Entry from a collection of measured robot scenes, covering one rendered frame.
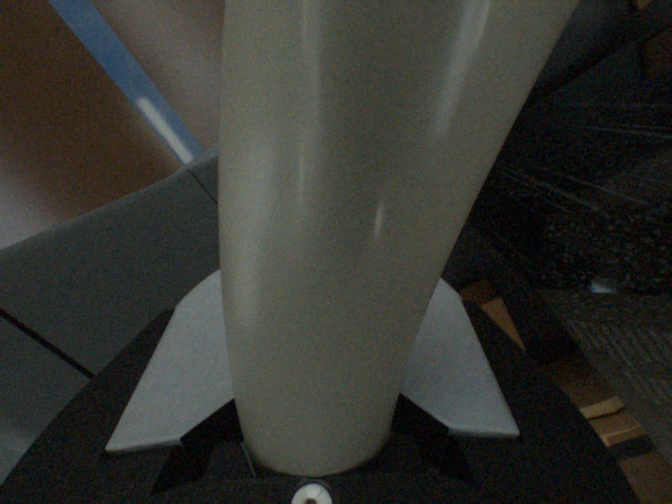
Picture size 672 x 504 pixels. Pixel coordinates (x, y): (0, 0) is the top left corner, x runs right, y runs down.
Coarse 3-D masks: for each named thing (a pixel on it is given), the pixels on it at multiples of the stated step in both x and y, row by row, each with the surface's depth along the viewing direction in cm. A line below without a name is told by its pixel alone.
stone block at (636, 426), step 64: (640, 64) 61; (512, 128) 75; (576, 128) 57; (640, 128) 46; (512, 192) 54; (576, 192) 44; (640, 192) 37; (512, 256) 53; (576, 256) 42; (640, 256) 36; (576, 320) 46; (640, 320) 39; (640, 384) 48
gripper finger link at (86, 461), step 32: (160, 320) 8; (128, 352) 7; (96, 384) 6; (128, 384) 6; (64, 416) 6; (96, 416) 6; (32, 448) 5; (64, 448) 5; (96, 448) 5; (160, 448) 5; (32, 480) 5; (64, 480) 5; (96, 480) 5; (128, 480) 5; (160, 480) 5; (192, 480) 6
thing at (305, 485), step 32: (224, 448) 5; (384, 448) 5; (416, 448) 5; (224, 480) 4; (256, 480) 4; (288, 480) 4; (320, 480) 4; (352, 480) 4; (384, 480) 4; (416, 480) 4; (448, 480) 4
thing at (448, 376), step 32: (448, 288) 9; (448, 320) 8; (416, 352) 7; (448, 352) 7; (480, 352) 7; (416, 384) 6; (448, 384) 6; (480, 384) 6; (416, 416) 6; (448, 416) 6; (480, 416) 6; (512, 416) 6
